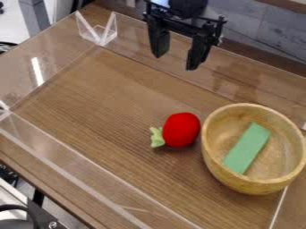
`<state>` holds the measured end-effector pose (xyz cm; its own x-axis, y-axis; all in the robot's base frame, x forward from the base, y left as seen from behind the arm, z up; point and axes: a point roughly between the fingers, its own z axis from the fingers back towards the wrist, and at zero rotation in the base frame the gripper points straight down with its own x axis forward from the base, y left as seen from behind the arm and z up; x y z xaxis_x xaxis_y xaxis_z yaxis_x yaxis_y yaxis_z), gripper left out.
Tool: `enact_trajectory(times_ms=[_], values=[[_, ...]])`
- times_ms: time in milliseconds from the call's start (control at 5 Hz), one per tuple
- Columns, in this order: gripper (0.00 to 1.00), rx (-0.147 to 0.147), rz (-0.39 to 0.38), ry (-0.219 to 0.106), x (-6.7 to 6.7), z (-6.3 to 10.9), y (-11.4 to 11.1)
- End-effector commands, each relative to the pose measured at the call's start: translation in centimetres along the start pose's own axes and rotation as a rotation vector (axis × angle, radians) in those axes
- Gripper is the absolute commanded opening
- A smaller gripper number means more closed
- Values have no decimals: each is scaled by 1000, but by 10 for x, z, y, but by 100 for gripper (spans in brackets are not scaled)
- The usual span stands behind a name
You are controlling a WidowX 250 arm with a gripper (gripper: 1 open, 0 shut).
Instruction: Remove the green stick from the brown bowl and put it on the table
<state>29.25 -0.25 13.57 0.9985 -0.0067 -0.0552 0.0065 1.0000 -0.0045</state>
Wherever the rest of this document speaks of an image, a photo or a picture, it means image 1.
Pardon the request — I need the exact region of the clear acrylic corner bracket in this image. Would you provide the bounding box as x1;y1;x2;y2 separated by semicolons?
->
74;11;117;47

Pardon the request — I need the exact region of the clear acrylic front wall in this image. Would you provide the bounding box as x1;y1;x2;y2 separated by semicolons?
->
0;106;200;229

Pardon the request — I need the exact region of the red plush strawberry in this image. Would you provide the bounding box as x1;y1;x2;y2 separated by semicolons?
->
149;113;200;148

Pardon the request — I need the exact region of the green foam stick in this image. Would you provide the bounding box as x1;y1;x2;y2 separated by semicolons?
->
221;123;271;174

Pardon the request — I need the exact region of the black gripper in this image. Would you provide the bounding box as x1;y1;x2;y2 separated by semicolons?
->
143;0;227;71

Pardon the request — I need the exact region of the brown wooden bowl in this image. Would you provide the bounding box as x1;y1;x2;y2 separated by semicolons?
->
200;103;306;195

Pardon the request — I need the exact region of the black cable bottom left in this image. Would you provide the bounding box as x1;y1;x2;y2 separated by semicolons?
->
0;203;37;229

